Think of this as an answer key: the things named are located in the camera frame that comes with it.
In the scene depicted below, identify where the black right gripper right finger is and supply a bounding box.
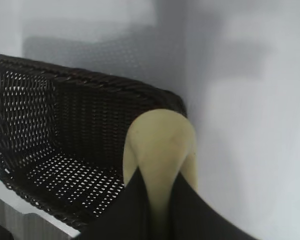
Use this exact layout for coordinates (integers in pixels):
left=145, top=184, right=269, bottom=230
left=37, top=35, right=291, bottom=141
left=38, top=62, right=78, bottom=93
left=170, top=169, right=260, bottom=240

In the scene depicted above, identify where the dark brown wicker basket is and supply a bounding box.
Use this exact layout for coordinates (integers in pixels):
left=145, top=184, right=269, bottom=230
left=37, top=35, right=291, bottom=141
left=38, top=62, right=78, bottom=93
left=0, top=53, right=188, bottom=232

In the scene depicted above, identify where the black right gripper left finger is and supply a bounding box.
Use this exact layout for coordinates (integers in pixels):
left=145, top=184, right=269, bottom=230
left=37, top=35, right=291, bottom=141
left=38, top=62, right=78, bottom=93
left=81, top=168, right=161, bottom=240

